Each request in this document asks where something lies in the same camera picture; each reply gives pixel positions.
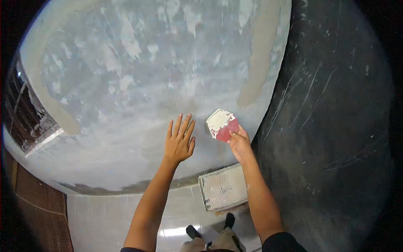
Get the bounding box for person's legs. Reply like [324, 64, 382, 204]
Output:
[180, 213, 247, 252]

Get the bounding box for person's left ring finger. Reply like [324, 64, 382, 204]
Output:
[173, 113, 184, 137]

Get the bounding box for person's left middle finger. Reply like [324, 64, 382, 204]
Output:
[178, 114, 192, 137]

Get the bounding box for red putty scraper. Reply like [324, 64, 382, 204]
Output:
[206, 109, 240, 143]

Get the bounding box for person's left index finger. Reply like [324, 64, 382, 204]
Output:
[184, 120, 196, 141]

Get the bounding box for window with metal frame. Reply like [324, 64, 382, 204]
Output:
[3, 57, 63, 157]

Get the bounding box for person's right hand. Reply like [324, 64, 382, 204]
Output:
[227, 124, 254, 164]

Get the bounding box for person's body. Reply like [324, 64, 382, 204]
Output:
[120, 232, 308, 252]

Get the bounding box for person's left hand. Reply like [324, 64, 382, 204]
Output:
[164, 113, 196, 164]

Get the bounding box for white putty board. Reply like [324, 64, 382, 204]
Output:
[198, 166, 249, 213]

